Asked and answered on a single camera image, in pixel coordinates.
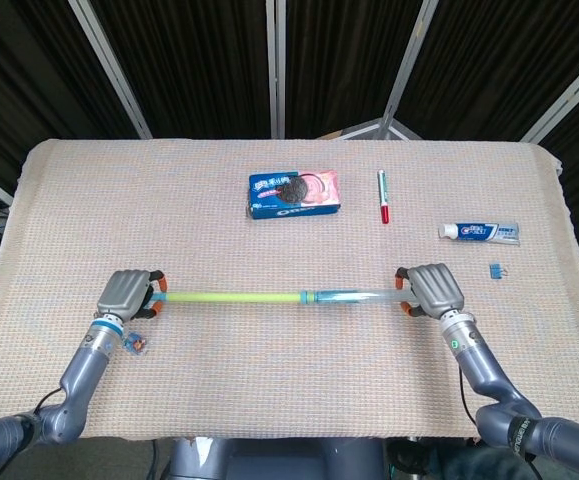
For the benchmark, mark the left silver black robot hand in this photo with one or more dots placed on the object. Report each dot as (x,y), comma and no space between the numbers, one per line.
(124,295)

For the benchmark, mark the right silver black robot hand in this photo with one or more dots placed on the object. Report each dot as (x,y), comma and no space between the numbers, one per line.
(436,292)

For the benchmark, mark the clear plastic tube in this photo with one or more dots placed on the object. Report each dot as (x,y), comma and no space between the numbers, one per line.
(354,296)

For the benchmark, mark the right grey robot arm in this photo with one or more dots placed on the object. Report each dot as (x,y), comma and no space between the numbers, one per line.
(484,370)

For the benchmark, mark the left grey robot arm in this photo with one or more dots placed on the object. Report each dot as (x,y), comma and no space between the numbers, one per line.
(84,370)

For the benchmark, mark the small wrapped candy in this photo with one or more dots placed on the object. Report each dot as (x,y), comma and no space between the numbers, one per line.
(135,344)

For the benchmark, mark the small blue plastic clip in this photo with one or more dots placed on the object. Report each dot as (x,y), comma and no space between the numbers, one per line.
(496,271)

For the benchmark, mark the white blue toothpaste tube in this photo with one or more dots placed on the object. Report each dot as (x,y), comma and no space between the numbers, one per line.
(479,232)

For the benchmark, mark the white marker with red cap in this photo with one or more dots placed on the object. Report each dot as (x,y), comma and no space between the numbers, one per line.
(383,197)

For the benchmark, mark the beige woven table cloth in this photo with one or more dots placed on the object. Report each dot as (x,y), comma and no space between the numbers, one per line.
(289,375)

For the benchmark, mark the blue Oreo cookie box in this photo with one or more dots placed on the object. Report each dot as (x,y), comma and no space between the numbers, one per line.
(269,200)

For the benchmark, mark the grey robot torso base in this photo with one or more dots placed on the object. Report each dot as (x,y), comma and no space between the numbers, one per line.
(279,460)

